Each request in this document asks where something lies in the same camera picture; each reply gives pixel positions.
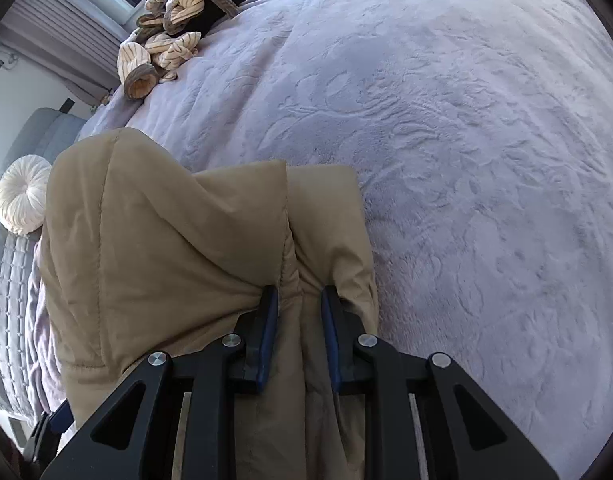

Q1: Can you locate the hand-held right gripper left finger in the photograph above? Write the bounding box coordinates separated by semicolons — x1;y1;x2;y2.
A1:
39;285;280;480

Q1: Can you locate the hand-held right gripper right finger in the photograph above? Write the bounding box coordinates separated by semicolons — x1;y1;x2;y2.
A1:
320;285;562;480

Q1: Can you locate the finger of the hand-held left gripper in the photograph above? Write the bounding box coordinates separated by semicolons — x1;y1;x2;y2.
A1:
24;400;73;463

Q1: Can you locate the beige padded jacket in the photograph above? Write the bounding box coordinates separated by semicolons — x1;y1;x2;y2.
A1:
39;127;379;480

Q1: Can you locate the grey quilted mattress cover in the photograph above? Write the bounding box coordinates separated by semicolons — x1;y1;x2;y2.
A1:
0;195;52;418

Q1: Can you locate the lavender embossed blanket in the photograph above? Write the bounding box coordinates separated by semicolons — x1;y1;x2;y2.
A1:
24;0;613;480

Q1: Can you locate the round cream pleated pillow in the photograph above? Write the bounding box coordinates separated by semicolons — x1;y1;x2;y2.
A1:
0;155;53;235

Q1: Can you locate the grey padded headboard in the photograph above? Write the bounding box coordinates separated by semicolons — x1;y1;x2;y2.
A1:
14;106;87;171

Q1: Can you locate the beige striped clothing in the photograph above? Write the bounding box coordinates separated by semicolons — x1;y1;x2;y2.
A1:
117;0;242;101

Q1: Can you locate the grey pleated curtain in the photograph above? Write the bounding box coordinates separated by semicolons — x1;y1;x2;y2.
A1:
0;0;137;106

